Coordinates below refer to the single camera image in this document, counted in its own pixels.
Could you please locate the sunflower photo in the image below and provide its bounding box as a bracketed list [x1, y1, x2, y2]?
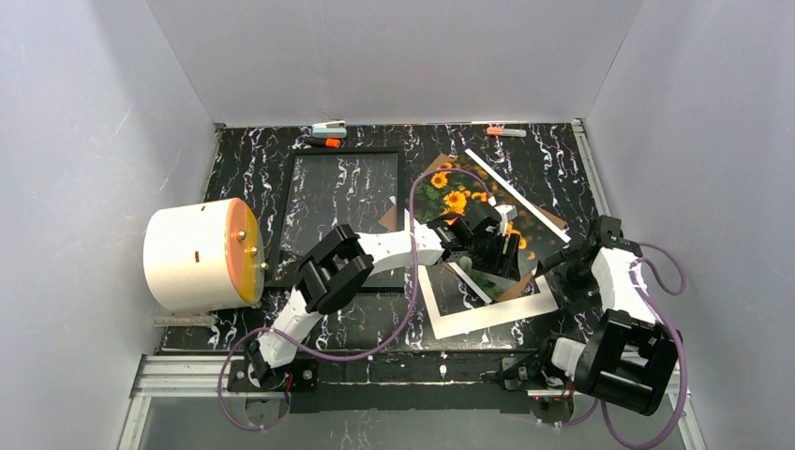
[413, 159, 561, 305]

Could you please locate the white mat board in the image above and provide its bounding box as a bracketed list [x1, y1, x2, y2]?
[416, 149, 570, 339]

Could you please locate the brown backing board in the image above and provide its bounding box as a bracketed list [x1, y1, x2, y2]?
[413, 154, 564, 314]

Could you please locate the black picture frame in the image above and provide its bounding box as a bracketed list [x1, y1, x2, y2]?
[265, 147, 407, 290]

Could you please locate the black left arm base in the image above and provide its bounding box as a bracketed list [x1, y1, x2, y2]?
[224, 350, 319, 393]

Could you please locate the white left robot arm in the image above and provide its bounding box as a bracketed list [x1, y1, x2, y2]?
[246, 200, 522, 376]

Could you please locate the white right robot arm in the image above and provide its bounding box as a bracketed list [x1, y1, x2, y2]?
[533, 215, 678, 416]

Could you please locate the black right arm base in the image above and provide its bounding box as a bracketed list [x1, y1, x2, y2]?
[496, 349, 576, 397]

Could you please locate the orange white marker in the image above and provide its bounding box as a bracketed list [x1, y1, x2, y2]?
[486, 127, 527, 138]

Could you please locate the black orange marker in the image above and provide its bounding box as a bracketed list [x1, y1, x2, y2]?
[304, 137, 342, 148]

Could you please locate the white cylinder orange lid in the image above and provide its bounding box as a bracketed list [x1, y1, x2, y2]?
[142, 198, 267, 314]

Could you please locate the wooden ruler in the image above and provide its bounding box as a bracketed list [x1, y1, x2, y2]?
[152, 315, 217, 327]

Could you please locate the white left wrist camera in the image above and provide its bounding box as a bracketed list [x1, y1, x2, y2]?
[495, 204, 518, 235]

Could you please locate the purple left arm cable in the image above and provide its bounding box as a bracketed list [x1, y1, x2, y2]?
[216, 167, 498, 433]

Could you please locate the aluminium rail frame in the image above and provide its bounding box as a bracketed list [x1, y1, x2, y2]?
[117, 351, 710, 450]

